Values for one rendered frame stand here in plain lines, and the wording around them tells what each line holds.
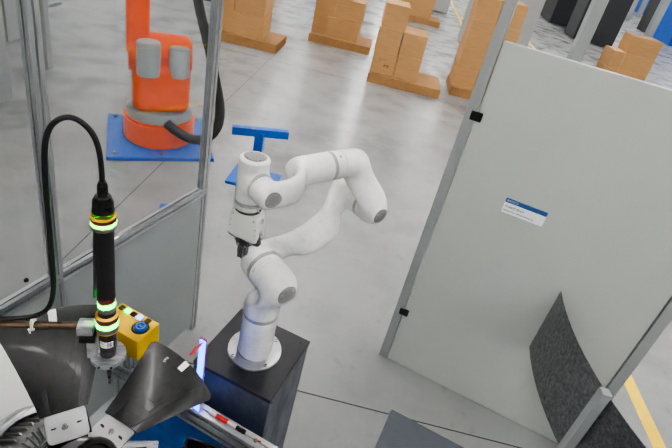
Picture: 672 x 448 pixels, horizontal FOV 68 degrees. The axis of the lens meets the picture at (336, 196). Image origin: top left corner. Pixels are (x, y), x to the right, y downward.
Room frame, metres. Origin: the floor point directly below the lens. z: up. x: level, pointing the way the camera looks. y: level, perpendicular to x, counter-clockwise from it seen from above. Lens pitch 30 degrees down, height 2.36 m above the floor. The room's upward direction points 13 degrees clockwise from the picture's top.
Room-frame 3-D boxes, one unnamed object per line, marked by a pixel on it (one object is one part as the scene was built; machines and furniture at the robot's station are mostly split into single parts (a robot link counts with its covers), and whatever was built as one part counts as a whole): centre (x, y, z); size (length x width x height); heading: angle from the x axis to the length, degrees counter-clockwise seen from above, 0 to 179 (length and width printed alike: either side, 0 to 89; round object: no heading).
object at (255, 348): (1.25, 0.16, 1.04); 0.19 x 0.19 x 0.18
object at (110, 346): (0.70, 0.39, 1.65); 0.04 x 0.04 x 0.46
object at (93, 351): (0.70, 0.40, 1.50); 0.09 x 0.07 x 0.10; 107
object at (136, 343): (1.13, 0.56, 1.02); 0.16 x 0.10 x 0.11; 72
